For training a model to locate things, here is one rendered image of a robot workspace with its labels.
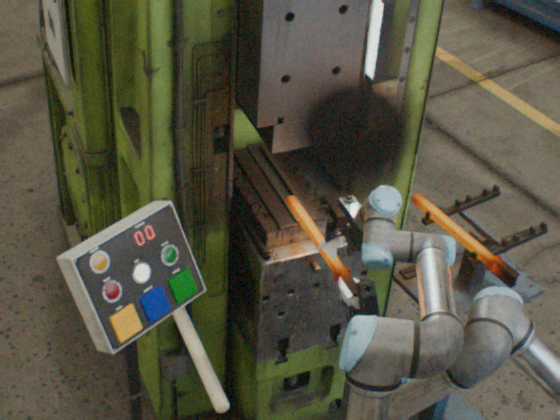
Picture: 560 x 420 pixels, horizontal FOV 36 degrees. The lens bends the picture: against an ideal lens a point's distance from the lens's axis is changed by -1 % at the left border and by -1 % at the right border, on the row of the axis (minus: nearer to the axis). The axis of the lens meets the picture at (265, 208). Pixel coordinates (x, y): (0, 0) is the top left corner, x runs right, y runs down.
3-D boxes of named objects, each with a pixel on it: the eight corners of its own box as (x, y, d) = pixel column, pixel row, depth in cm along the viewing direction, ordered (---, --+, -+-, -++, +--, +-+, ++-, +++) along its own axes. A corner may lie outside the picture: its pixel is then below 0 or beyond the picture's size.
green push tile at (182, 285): (198, 291, 238) (189, 267, 236) (178, 305, 234) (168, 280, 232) (194, 290, 239) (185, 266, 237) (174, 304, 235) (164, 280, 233)
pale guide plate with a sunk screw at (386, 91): (391, 128, 269) (399, 81, 258) (365, 133, 266) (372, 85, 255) (388, 124, 270) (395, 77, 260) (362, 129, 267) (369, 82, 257)
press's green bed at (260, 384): (342, 417, 327) (356, 334, 297) (251, 446, 315) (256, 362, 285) (285, 319, 366) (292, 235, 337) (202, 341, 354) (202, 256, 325)
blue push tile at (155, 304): (171, 309, 232) (161, 285, 230) (150, 323, 228) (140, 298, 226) (168, 309, 234) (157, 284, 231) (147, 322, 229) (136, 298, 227)
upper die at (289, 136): (336, 141, 247) (339, 113, 241) (271, 154, 240) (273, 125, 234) (279, 70, 276) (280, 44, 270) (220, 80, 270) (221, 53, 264)
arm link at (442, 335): (478, 351, 164) (456, 223, 206) (421, 345, 165) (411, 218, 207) (467, 396, 170) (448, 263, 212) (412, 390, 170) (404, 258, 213)
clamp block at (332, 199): (359, 227, 273) (361, 211, 269) (335, 232, 270) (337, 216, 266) (342, 204, 281) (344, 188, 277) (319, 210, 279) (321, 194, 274)
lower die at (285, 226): (324, 235, 269) (327, 214, 264) (265, 249, 262) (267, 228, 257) (273, 160, 299) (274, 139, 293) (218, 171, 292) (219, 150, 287)
